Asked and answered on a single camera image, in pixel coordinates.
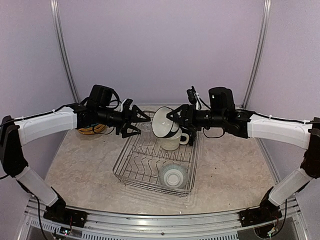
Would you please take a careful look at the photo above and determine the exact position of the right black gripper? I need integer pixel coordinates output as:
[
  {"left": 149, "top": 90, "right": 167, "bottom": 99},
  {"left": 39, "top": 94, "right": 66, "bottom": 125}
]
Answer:
[{"left": 167, "top": 103, "right": 226, "bottom": 131}]

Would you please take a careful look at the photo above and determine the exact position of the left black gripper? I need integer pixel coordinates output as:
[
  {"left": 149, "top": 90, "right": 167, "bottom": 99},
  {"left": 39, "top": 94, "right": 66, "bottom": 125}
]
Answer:
[{"left": 97, "top": 104, "right": 151, "bottom": 138}]

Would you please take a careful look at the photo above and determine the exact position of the clear glass tumbler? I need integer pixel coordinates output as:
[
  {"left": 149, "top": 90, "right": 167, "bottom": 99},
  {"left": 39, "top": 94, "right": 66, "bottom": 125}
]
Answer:
[
  {"left": 140, "top": 122, "right": 153, "bottom": 141},
  {"left": 155, "top": 107, "right": 167, "bottom": 115}
]

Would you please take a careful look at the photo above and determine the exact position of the teal and white bowl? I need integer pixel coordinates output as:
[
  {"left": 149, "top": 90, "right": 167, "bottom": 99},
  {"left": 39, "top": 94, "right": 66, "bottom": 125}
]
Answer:
[{"left": 152, "top": 106, "right": 179, "bottom": 138}]

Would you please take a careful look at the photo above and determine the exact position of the yellow polka dot plate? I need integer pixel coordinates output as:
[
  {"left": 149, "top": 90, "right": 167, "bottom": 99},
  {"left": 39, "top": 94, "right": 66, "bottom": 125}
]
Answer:
[
  {"left": 77, "top": 126, "right": 107, "bottom": 136},
  {"left": 76, "top": 123, "right": 107, "bottom": 133}
]

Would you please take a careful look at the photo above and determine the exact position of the pale striped bowl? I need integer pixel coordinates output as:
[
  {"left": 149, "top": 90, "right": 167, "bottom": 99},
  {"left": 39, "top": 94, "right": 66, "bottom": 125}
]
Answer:
[{"left": 159, "top": 163, "right": 188, "bottom": 189}]

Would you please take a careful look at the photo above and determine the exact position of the blue polka dot plate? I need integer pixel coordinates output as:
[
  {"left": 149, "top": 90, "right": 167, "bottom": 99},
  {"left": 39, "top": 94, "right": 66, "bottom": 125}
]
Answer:
[{"left": 87, "top": 123, "right": 100, "bottom": 128}]

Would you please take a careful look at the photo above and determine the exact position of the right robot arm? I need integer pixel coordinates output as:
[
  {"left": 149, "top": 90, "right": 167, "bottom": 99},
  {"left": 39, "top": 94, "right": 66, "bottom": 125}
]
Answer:
[{"left": 166, "top": 104, "right": 320, "bottom": 222}]

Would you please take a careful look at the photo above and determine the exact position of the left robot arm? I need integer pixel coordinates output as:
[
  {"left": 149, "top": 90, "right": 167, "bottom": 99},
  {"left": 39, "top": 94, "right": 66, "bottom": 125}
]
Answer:
[{"left": 0, "top": 101, "right": 151, "bottom": 223}]

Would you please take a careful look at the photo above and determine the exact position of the cream ribbed mug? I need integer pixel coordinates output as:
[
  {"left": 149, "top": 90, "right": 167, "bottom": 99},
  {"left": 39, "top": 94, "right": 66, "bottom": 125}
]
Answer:
[{"left": 160, "top": 129, "right": 190, "bottom": 151}]

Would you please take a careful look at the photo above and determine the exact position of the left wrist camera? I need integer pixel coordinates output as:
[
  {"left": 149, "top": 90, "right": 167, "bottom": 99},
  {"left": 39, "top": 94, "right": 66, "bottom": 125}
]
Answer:
[{"left": 86, "top": 84, "right": 133, "bottom": 112}]

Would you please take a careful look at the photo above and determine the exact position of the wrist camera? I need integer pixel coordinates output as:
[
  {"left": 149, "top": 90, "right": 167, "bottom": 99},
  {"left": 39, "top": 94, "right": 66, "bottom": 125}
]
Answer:
[
  {"left": 186, "top": 86, "right": 236, "bottom": 112},
  {"left": 86, "top": 84, "right": 133, "bottom": 112}
]

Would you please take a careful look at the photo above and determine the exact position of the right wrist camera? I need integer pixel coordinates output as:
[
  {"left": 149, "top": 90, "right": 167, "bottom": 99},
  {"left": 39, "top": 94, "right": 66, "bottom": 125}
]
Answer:
[{"left": 186, "top": 86, "right": 236, "bottom": 112}]

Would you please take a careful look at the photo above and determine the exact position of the metal wire dish rack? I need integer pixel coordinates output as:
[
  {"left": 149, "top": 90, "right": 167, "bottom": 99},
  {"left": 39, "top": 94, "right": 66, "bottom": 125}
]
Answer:
[{"left": 112, "top": 109, "right": 201, "bottom": 198}]

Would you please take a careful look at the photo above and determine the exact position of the aluminium front rail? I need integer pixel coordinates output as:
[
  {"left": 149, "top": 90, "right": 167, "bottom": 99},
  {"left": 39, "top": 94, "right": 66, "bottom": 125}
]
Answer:
[{"left": 14, "top": 198, "right": 310, "bottom": 240}]

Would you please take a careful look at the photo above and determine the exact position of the left aluminium frame post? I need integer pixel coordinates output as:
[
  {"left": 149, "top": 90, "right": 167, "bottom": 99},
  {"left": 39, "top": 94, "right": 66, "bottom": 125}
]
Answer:
[{"left": 49, "top": 0, "right": 80, "bottom": 103}]

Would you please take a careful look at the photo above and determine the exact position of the aluminium frame post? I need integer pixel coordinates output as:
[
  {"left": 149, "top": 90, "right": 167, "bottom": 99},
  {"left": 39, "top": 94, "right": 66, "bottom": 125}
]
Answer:
[
  {"left": 49, "top": 0, "right": 80, "bottom": 103},
  {"left": 241, "top": 0, "right": 272, "bottom": 109}
]

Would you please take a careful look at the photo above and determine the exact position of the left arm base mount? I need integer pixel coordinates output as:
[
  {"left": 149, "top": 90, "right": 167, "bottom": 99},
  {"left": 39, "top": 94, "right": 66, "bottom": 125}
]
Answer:
[{"left": 43, "top": 208, "right": 88, "bottom": 228}]

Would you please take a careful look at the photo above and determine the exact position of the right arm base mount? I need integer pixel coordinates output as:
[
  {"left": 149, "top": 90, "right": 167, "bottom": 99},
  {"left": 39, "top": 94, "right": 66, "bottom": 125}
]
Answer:
[{"left": 238, "top": 207, "right": 283, "bottom": 227}]

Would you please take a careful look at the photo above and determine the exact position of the right aluminium frame post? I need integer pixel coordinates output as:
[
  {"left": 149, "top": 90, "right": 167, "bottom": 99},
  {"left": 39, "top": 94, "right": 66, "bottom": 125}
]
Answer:
[{"left": 241, "top": 0, "right": 272, "bottom": 109}]

